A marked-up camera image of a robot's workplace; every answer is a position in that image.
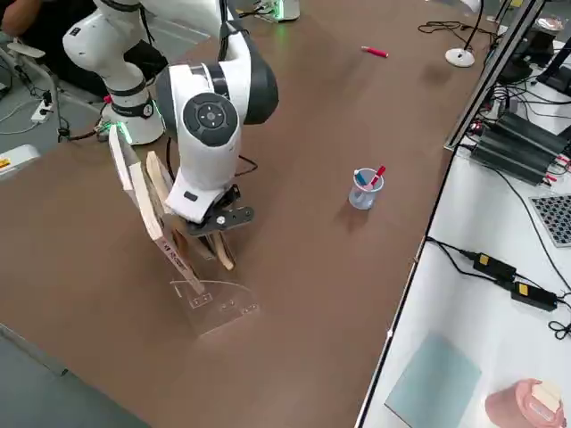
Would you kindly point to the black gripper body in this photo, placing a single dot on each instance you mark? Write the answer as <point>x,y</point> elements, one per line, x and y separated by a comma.
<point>229,198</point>

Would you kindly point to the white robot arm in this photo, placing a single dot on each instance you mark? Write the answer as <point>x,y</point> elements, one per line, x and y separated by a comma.
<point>209,147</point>
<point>285,6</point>

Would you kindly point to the clear acrylic storage rack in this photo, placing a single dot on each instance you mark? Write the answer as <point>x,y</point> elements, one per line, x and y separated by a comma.
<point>223,307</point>

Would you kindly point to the clear plastic pen cup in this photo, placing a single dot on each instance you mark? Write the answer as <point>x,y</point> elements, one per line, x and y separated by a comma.
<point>361,200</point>

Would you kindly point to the blue pen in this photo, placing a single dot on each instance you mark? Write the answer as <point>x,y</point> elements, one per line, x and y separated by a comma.
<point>361,177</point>

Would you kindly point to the red capped marker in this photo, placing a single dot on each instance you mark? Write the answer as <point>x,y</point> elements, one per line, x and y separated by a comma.
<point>379,175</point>

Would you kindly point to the pink marker with white end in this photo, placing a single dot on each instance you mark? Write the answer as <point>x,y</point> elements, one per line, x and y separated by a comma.
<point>374,51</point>

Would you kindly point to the white floor power strip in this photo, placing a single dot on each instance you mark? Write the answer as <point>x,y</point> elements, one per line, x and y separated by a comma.
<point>42,111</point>

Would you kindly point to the white control box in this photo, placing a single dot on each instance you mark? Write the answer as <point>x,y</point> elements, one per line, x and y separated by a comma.
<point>18,160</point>

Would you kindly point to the person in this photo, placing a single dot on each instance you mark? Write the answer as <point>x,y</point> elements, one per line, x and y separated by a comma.
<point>53,44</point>

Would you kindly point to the pale blue sheet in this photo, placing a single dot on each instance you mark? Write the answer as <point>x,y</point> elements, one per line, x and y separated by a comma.
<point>432,379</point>

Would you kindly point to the small circuit board red light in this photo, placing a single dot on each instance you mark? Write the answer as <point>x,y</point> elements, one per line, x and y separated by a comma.
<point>476,128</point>

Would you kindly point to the black power adapter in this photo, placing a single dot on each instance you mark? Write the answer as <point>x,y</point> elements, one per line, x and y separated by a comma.
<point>533,295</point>
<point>493,265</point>

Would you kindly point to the white desk lamp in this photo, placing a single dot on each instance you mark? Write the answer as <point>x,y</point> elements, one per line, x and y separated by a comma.
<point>459,58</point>

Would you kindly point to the black finned power supply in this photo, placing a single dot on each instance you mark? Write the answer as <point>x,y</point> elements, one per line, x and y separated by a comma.
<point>544,134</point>
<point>513,156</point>

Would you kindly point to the checkerboard calibration plate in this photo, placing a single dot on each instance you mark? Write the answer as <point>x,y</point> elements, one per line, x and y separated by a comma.
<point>553,218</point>

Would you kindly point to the pink roll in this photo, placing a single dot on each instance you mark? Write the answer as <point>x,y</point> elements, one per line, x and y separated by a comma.
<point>513,405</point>

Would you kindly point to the black monitor stand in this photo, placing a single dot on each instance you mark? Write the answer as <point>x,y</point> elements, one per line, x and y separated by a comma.
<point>555,71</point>

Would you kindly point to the aluminium divider post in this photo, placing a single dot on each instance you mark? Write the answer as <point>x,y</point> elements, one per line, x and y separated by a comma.
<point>490,76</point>

